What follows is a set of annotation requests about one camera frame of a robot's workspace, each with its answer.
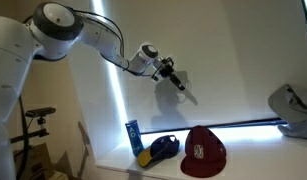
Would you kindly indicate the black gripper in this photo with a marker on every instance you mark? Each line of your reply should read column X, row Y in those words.
column 164, row 68

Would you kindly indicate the red baseball cap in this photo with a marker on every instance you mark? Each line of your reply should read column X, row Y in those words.
column 205, row 154

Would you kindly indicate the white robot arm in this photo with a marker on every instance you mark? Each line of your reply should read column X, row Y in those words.
column 49, row 35

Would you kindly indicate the navy cap with yellow brim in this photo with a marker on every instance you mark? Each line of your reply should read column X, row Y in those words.
column 164, row 147

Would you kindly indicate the grey cap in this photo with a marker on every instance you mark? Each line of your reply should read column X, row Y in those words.
column 288, row 106

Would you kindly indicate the blue tennis ball can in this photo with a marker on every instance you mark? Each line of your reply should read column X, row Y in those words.
column 134, row 137

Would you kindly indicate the black camera on stand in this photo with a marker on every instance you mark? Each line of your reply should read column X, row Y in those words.
column 39, row 114

